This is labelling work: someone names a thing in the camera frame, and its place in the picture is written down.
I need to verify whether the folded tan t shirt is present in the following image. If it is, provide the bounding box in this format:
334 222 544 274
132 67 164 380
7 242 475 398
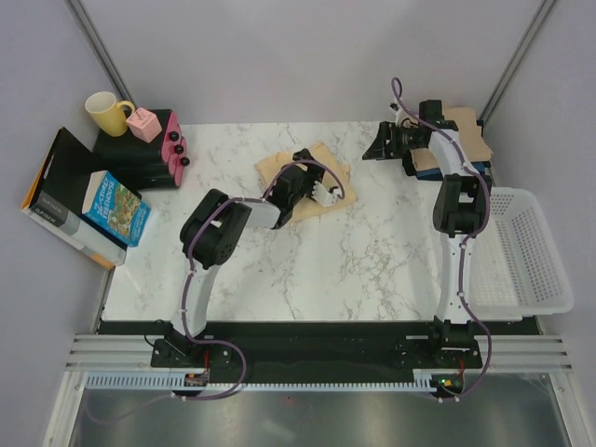
412 105 493 172

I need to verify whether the blue paperback book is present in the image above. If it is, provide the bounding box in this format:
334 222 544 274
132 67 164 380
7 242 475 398
82 170 151 247

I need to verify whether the white plastic basket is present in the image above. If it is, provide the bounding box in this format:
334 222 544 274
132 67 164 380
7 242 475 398
470 187 575 321

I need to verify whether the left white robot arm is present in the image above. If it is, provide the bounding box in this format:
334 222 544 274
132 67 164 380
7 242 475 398
171 149 345 366

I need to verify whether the pink cube block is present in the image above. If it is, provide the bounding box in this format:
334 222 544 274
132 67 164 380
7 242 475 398
126 107 162 143

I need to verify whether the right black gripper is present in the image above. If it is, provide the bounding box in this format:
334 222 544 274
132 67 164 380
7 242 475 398
362 121 424 161

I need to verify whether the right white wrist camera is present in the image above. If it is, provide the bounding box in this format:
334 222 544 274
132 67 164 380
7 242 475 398
390 102 416 128

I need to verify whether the purple cable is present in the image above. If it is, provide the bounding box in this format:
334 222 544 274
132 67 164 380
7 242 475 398
388 76 494 364
180 158 345 348

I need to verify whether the black and pink box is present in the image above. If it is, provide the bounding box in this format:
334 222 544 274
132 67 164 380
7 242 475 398
92 109 190 191

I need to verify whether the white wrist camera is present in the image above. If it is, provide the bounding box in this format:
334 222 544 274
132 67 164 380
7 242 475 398
390 102 416 128
311 182 343 208

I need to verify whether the folded black t shirt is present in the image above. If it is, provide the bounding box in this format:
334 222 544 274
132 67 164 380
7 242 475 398
401 151 417 177

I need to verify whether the cream yellow t shirt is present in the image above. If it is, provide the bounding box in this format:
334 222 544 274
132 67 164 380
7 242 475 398
255 142 358 229

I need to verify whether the white cable duct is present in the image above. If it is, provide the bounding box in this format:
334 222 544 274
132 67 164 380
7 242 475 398
85 371 453 393

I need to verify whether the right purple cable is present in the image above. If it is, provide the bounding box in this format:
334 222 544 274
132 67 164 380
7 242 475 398
388 76 494 364

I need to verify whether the yellow mug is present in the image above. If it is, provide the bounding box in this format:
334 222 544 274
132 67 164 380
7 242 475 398
84 91 136 137

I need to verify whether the aluminium frame post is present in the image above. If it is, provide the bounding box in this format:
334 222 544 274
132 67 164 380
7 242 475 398
64 0 133 101
480 0 560 126

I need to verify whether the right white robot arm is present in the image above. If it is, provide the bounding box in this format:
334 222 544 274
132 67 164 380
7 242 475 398
362 100 490 324

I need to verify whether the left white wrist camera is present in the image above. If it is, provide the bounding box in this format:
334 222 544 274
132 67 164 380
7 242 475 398
311 182 343 208

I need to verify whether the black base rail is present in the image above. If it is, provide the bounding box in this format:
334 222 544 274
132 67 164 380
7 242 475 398
97 318 544 386

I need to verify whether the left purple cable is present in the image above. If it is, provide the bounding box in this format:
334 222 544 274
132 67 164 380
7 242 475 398
180 158 345 348

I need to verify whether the left aluminium frame post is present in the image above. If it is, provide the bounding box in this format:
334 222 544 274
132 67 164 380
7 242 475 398
64 0 133 101

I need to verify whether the black orange file folder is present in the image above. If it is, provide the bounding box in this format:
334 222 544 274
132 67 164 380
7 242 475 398
21 128 127 270

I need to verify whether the right aluminium frame post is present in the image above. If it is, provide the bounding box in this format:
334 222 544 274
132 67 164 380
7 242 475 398
480 0 560 126

